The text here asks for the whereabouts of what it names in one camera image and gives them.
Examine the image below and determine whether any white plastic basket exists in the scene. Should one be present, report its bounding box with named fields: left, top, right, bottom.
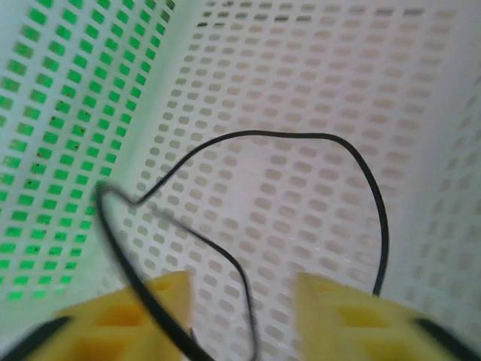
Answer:
left=0, top=0, right=481, bottom=361

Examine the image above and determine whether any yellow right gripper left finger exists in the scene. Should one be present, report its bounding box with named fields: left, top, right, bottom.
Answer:
left=0, top=270, right=200, bottom=361

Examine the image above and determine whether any green plastic basket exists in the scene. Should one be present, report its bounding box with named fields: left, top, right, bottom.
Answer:
left=0, top=0, right=177, bottom=305

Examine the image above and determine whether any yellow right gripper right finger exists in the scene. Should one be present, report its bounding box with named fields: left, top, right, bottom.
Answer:
left=296, top=272, right=481, bottom=361

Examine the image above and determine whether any thin black wire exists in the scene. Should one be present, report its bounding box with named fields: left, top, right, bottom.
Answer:
left=95, top=129, right=390, bottom=361

